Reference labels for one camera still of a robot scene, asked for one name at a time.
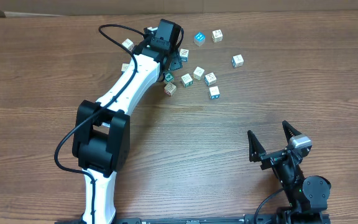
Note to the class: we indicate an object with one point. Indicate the blue top wooden block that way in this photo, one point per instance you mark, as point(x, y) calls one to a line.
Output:
point(199, 39)

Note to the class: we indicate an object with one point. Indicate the wooden block blue edge centre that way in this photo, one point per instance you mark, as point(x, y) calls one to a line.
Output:
point(210, 79)

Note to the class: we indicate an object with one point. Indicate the wooden block M drawing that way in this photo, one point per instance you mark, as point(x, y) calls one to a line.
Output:
point(186, 80)

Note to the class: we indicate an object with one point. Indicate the wooden block far left upper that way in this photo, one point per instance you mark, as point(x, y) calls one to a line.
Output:
point(128, 44)

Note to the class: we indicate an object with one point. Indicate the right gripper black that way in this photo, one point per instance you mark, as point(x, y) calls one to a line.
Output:
point(276, 156)

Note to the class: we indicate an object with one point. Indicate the plain wooden block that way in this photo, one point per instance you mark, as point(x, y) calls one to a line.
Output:
point(198, 73)

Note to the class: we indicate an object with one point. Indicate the cardboard backdrop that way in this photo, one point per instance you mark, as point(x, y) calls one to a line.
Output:
point(23, 8)

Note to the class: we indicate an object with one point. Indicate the wooden block blue side left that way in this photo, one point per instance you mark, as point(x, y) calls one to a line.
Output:
point(124, 67)

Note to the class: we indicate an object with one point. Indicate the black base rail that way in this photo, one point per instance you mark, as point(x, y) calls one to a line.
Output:
point(197, 221)

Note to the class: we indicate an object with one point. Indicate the leaf block blue side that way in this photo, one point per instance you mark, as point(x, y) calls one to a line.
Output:
point(184, 53)

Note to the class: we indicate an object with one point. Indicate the wooden block top right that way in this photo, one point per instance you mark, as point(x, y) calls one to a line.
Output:
point(217, 35)

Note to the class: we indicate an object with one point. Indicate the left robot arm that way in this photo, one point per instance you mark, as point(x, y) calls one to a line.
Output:
point(101, 140)

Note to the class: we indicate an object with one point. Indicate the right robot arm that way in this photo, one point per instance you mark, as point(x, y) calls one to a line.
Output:
point(307, 196)

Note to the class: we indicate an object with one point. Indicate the wooden block blue T side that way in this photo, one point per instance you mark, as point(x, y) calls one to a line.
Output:
point(214, 92)

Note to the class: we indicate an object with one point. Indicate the wooden block umbrella right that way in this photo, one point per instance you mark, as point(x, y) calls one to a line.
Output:
point(237, 61)

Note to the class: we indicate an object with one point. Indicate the green number four block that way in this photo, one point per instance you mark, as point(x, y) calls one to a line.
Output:
point(168, 78)

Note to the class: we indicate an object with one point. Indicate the wooden block animal drawing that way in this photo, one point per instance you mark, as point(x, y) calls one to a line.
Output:
point(170, 89)

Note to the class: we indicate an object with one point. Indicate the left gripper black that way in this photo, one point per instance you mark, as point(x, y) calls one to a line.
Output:
point(174, 62)

